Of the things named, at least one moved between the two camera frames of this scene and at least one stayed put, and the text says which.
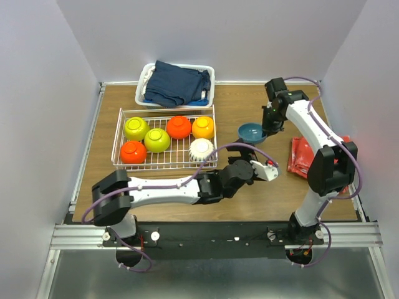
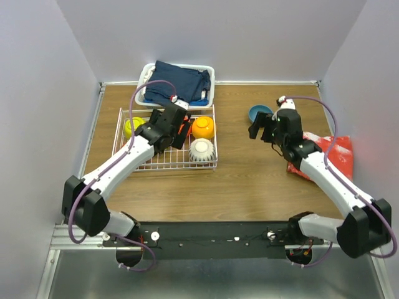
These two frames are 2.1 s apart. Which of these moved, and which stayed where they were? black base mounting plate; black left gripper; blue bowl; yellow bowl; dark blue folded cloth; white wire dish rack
Moved: black left gripper; blue bowl
Stayed: white wire dish rack; yellow bowl; black base mounting plate; dark blue folded cloth
